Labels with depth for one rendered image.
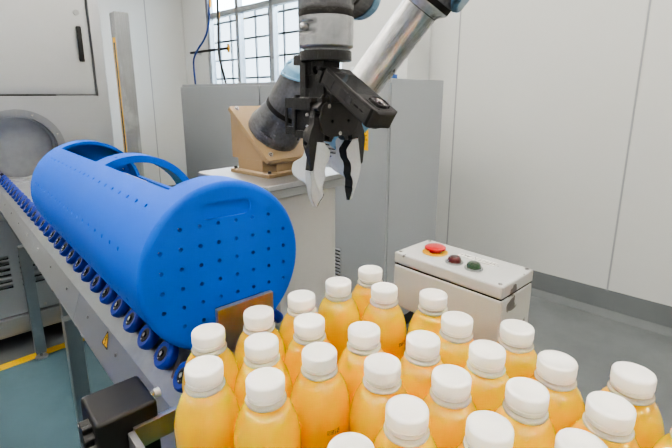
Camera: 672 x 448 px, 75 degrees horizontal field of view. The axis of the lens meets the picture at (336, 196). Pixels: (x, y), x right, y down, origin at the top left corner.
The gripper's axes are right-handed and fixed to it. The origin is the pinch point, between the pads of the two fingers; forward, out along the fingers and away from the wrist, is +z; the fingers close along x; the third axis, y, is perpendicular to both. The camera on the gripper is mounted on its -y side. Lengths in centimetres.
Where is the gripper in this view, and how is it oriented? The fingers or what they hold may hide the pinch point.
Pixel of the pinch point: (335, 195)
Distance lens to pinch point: 63.5
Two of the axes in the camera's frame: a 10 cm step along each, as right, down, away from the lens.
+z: 0.0, 9.7, 2.3
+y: -6.7, -1.7, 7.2
